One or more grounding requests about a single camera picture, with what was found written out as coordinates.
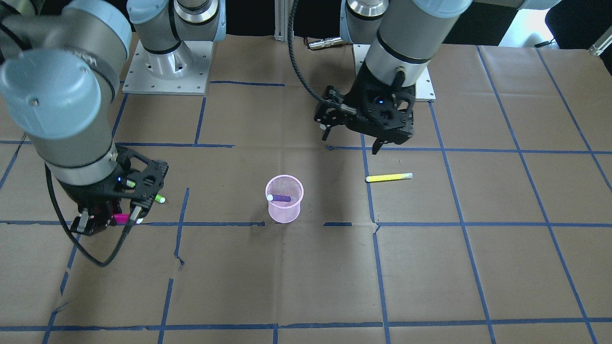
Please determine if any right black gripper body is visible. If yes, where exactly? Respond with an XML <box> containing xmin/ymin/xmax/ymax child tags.
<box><xmin>60</xmin><ymin>145</ymin><xmax>169</xmax><ymax>216</ymax></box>

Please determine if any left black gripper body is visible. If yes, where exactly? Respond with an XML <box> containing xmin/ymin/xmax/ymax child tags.
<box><xmin>336</xmin><ymin>64</ymin><xmax>415</xmax><ymax>144</ymax></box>

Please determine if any pink marker pen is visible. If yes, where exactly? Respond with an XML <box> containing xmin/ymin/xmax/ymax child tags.
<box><xmin>109</xmin><ymin>214</ymin><xmax>143</xmax><ymax>226</ymax></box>

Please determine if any purple marker pen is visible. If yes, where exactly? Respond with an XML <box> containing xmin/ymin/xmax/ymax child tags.
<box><xmin>266</xmin><ymin>194</ymin><xmax>292</xmax><ymax>203</ymax></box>

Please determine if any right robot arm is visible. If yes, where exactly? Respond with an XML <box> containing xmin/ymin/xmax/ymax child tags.
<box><xmin>1</xmin><ymin>0</ymin><xmax>227</xmax><ymax>235</ymax></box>

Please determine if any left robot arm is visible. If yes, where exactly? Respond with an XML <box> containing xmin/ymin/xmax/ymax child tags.
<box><xmin>306</xmin><ymin>0</ymin><xmax>472</xmax><ymax>154</ymax></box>

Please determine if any pink mesh cup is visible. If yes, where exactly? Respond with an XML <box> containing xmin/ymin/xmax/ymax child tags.
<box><xmin>265</xmin><ymin>174</ymin><xmax>304</xmax><ymax>224</ymax></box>

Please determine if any green marker pen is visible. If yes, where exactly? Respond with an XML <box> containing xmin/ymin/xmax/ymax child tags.
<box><xmin>125</xmin><ymin>179</ymin><xmax>166</xmax><ymax>204</ymax></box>

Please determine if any yellow marker pen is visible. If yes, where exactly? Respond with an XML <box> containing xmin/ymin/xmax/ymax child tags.
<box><xmin>365</xmin><ymin>172</ymin><xmax>413</xmax><ymax>183</ymax></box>

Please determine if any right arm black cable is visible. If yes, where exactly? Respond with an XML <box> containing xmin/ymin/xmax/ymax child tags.
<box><xmin>44</xmin><ymin>162</ymin><xmax>132</xmax><ymax>267</ymax></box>

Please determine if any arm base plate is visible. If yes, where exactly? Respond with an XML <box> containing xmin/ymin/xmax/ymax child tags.
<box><xmin>123</xmin><ymin>41</ymin><xmax>214</xmax><ymax>96</ymax></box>
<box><xmin>352</xmin><ymin>45</ymin><xmax>437</xmax><ymax>102</ymax></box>

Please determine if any aluminium frame post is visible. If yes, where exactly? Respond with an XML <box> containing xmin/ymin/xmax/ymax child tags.
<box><xmin>273</xmin><ymin>0</ymin><xmax>293</xmax><ymax>44</ymax></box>

